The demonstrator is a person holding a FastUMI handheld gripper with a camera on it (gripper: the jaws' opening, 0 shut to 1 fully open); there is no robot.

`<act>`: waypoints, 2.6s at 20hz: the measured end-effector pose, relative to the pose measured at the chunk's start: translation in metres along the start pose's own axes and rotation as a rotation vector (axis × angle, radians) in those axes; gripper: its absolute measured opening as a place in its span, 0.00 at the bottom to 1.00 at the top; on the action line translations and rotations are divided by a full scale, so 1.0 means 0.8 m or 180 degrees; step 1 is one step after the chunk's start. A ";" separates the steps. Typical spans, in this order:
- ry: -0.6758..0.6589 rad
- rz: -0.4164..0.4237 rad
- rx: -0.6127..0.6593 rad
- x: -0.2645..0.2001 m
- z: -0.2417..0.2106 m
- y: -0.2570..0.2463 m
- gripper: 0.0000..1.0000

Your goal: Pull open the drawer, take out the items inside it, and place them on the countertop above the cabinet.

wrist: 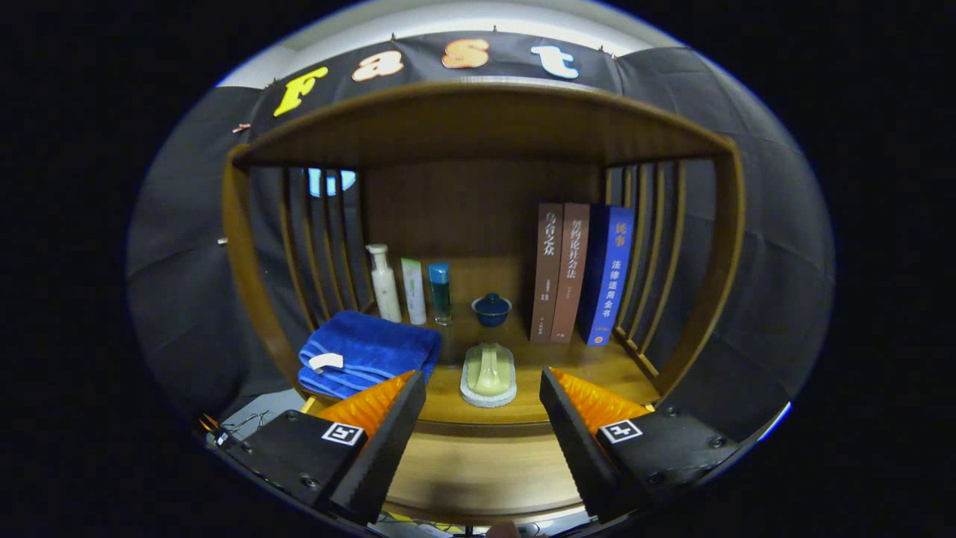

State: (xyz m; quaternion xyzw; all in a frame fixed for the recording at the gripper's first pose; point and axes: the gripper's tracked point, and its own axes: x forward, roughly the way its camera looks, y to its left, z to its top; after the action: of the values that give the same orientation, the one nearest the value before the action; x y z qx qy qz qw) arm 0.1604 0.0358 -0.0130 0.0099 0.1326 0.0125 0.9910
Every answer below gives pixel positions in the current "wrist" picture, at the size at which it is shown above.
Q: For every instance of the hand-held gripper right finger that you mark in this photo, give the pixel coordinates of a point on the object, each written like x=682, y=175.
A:
x=579, y=448

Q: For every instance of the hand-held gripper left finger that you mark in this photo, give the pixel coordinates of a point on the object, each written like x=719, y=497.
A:
x=382, y=448

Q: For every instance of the wooden drawer with black knob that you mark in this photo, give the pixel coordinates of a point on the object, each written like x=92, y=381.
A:
x=478, y=471

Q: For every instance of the wooden countertop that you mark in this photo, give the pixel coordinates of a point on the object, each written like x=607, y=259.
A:
x=538, y=366

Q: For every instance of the wooden cabinet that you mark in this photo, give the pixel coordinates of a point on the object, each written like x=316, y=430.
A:
x=478, y=202

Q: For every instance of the blue folded towel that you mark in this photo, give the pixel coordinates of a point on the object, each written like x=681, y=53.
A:
x=373, y=347

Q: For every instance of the green and white tube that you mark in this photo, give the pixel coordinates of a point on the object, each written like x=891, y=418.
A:
x=414, y=295

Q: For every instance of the white pump bottle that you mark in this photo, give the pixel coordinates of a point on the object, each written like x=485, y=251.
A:
x=385, y=291

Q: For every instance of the dark blue lidded teacup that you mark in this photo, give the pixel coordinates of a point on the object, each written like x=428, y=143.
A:
x=491, y=310

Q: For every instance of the teal bottle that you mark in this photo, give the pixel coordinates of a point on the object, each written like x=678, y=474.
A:
x=441, y=295

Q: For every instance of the black electronic device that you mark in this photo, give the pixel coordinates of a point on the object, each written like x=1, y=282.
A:
x=218, y=435

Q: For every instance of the blue book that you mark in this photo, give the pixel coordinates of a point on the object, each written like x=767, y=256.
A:
x=612, y=284

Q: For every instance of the reddish brown book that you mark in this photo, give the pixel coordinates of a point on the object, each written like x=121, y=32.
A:
x=571, y=276

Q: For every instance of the dark brown book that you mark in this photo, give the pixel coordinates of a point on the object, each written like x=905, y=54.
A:
x=547, y=276

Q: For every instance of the black backdrop cloth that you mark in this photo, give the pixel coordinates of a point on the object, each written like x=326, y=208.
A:
x=784, y=261

